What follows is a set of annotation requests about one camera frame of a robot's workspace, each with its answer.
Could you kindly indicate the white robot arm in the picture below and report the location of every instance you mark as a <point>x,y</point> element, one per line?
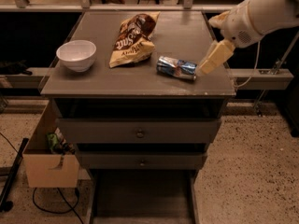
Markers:
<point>277,14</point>

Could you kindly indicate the brown yellow snack bag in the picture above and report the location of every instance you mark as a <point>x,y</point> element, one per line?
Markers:
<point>134,44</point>

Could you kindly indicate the black pole stand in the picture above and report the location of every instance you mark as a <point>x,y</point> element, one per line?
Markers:
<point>5,204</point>

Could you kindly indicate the grey middle drawer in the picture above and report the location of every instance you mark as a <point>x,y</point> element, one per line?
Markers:
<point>142,160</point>

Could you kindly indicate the blue silver redbull can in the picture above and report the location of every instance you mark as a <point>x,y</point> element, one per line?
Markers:
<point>176,68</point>

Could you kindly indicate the grey drawer cabinet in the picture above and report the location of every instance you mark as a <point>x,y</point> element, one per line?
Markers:
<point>139,92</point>

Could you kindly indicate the black object on rail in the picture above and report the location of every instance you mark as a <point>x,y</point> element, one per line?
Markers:
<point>14,68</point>

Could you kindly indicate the open grey bottom drawer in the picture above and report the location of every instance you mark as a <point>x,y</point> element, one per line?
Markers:
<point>142,197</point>

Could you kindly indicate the grey upper drawer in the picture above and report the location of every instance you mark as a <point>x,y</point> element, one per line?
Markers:
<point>107,131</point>

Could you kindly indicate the white bowl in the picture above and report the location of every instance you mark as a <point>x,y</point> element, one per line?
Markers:
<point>77,55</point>

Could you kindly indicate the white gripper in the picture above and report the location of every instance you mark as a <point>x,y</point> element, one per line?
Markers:
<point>239,27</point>

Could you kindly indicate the cardboard box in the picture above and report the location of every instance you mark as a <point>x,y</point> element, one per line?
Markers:
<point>43,168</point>

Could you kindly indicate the green packet in box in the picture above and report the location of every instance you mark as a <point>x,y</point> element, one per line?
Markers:
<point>53,142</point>

